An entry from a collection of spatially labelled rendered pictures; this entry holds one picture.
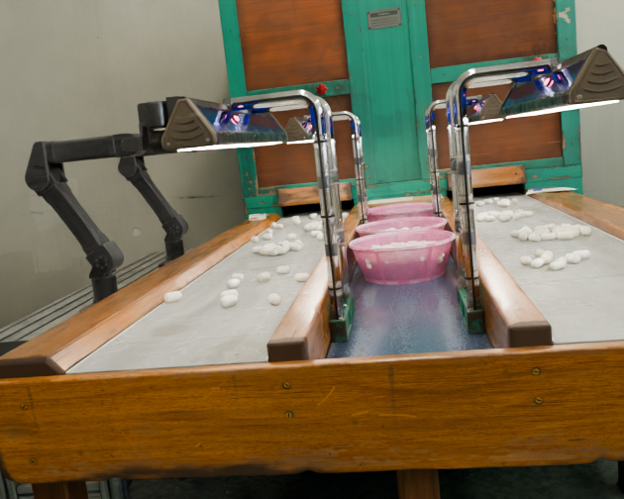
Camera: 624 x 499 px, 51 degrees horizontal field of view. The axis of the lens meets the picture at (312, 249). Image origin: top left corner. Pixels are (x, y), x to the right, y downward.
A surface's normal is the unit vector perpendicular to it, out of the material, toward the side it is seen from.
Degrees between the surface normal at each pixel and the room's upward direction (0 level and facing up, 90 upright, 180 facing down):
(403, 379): 90
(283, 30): 90
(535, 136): 90
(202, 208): 90
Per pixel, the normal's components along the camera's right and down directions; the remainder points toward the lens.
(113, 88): -0.10, 0.17
